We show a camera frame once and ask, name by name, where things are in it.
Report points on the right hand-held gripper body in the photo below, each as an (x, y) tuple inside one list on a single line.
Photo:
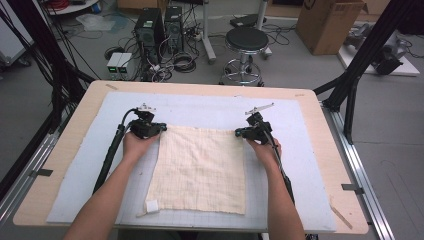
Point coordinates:
[(258, 131)]

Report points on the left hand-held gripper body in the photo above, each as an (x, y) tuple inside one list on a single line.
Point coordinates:
[(143, 128)]

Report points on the cream cloth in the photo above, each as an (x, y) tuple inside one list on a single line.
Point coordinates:
[(200, 170)]

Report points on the person's left hand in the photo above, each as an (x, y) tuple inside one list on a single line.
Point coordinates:
[(135, 148)]

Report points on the person's right hand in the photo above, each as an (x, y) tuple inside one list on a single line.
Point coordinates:
[(268, 155)]

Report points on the white grid foam mat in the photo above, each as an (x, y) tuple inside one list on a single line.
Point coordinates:
[(286, 160)]

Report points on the white power supply box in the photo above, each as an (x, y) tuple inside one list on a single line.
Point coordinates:
[(125, 64), (113, 63)]

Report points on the black round stool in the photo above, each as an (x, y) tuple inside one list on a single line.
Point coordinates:
[(246, 40)]

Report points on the large black computer tower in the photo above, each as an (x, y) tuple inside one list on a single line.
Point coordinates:
[(148, 31)]

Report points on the slim black computer tower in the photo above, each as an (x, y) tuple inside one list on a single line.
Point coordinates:
[(173, 28)]

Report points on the white desk leg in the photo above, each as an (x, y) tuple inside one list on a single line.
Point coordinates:
[(263, 20), (207, 33)]

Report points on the black tape strip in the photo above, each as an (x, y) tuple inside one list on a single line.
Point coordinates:
[(352, 188), (41, 172)]

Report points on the flat black case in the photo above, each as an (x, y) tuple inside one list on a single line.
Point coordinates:
[(246, 20)]

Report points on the clear plastic bag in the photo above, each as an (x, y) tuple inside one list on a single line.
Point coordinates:
[(95, 22)]

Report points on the thin wooden stick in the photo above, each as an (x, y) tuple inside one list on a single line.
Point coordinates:
[(341, 216)]

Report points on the brown cardboard box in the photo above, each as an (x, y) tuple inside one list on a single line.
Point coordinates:
[(326, 26)]

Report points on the round white table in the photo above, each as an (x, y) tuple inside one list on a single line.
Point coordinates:
[(76, 7)]

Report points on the white board with equipment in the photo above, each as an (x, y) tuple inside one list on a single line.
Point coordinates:
[(383, 56)]

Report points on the aluminium rail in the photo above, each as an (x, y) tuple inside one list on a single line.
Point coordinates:
[(23, 186), (361, 173)]

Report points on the black metal frame strut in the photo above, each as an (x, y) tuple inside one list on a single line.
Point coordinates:
[(363, 56)]

